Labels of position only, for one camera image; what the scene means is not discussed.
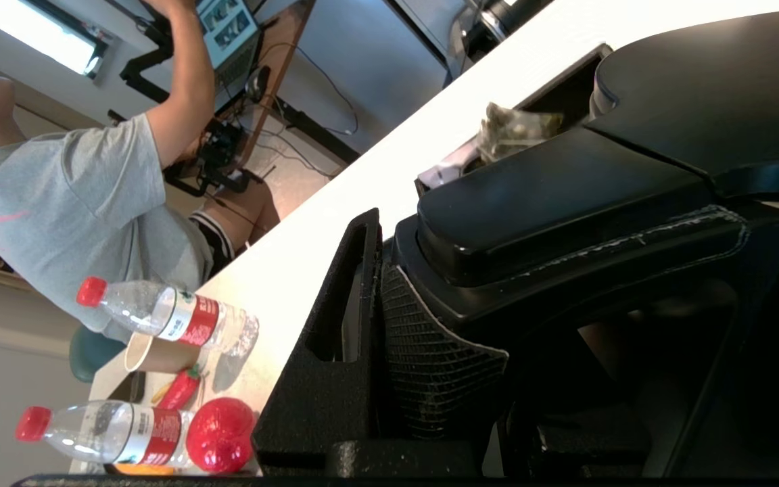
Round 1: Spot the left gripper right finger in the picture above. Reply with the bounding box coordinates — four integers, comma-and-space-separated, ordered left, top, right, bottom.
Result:
670, 216, 779, 478

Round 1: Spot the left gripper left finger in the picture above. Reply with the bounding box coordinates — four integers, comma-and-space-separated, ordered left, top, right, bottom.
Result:
252, 207, 509, 469

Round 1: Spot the black electric kettle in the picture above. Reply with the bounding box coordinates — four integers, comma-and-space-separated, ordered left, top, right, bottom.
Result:
393, 7, 779, 478

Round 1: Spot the black white tea sachet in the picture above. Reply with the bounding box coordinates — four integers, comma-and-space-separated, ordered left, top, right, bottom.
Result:
419, 139, 493, 191

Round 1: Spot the pyramid tea bag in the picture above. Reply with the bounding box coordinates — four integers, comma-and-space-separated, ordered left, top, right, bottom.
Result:
477, 103, 565, 162

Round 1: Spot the red toy tomato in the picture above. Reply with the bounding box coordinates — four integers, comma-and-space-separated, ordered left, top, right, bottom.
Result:
187, 398, 257, 474

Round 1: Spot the red toy chili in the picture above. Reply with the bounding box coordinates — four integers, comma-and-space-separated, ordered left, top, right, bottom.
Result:
158, 365, 203, 411

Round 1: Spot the water bottle red cap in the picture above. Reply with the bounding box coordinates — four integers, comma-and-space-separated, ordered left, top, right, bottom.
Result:
77, 276, 260, 358
15, 400, 195, 468

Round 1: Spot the brown paper cup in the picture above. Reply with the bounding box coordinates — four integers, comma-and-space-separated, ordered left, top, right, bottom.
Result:
124, 331, 212, 375

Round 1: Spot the orange fruit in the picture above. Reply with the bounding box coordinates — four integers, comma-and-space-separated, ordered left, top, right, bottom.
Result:
112, 462, 175, 476

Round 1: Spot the teal stool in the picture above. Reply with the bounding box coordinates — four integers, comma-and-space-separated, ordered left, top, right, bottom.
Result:
68, 326, 128, 384

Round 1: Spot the black computer mouse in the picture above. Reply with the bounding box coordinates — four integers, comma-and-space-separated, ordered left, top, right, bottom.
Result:
246, 66, 271, 103

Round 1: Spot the person in grey t-shirt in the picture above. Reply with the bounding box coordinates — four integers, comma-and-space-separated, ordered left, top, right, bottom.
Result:
0, 0, 283, 333

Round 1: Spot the wooden desk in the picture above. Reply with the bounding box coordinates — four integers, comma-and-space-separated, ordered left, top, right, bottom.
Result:
214, 0, 317, 171

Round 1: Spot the grey refrigerator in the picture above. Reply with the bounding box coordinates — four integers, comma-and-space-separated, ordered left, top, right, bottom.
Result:
275, 0, 452, 154

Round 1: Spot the black compartment organizer box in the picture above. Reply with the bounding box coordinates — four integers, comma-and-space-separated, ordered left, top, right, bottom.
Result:
415, 42, 615, 198

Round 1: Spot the open laptop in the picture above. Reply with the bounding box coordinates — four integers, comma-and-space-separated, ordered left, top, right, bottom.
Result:
197, 0, 263, 86

